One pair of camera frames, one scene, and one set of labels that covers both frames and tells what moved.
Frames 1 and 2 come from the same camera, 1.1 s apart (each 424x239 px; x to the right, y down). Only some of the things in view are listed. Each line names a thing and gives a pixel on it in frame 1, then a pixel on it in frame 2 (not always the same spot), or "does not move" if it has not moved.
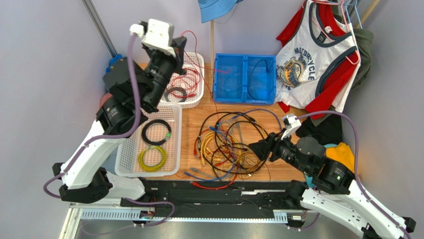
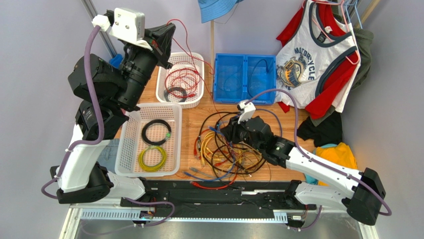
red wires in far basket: [184, 86] does not move
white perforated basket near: [155, 149] does not move
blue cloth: [112, 61] does not move
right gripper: [273, 147] to [234, 129]
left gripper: [178, 46] to [162, 42]
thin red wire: [200, 66] to [190, 59]
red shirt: [341, 79] does not move
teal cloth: [309, 181] does not move
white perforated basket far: [187, 89] does not move
